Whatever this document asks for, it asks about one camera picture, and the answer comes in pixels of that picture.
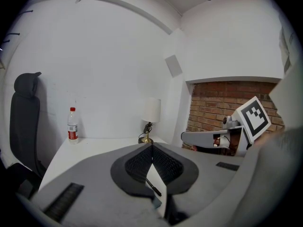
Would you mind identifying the clear red-capped water bottle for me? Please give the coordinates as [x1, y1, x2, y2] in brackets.
[67, 107, 79, 144]

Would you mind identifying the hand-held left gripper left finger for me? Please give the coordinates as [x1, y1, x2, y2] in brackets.
[110, 142, 154, 198]

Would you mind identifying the white shade brass table lamp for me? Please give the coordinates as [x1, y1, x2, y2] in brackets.
[138, 97, 161, 144]

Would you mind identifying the grey wall panel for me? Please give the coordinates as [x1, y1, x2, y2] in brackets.
[165, 55, 183, 78]

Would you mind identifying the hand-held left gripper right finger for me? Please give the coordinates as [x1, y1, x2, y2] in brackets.
[151, 142, 199, 195]

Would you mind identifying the person's white printed shirt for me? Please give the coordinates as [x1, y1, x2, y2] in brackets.
[260, 0, 296, 73]

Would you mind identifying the black office chair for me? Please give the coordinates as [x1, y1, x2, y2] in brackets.
[7, 71, 48, 200]

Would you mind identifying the grey gripper-mounted camera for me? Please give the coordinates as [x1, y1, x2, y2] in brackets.
[222, 116, 240, 130]

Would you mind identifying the black coat rack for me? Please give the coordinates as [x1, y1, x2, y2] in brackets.
[1, 9, 34, 44]

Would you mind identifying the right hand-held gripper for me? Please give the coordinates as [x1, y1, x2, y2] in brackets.
[181, 96, 272, 157]

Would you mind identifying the black pen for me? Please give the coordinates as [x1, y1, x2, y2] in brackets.
[145, 178, 163, 197]

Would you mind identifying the person's right forearm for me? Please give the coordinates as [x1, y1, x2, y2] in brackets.
[253, 128, 286, 148]

